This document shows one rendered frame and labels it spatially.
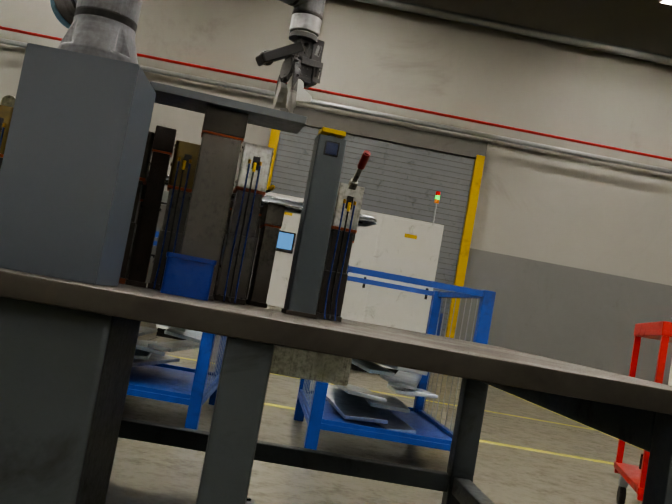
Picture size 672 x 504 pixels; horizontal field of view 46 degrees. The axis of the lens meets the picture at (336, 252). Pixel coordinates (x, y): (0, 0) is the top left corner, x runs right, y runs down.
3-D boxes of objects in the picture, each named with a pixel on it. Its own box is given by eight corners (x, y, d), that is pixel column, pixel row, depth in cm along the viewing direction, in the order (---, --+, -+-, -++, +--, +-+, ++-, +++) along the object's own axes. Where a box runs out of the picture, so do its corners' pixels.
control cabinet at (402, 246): (227, 348, 979) (264, 154, 995) (229, 345, 1032) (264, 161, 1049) (417, 381, 996) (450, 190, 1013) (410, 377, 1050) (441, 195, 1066)
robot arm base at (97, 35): (128, 65, 144) (139, 12, 145) (44, 49, 143) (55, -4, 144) (142, 87, 159) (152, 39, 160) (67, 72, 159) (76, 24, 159)
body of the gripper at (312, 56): (319, 86, 195) (328, 38, 195) (287, 76, 191) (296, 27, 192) (306, 91, 201) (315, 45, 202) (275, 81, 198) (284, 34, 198)
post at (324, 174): (311, 317, 198) (342, 145, 201) (316, 319, 190) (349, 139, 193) (281, 312, 196) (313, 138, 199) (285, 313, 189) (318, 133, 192)
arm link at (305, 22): (299, 10, 192) (286, 18, 199) (295, 28, 191) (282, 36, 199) (326, 19, 195) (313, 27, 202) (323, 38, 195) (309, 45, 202)
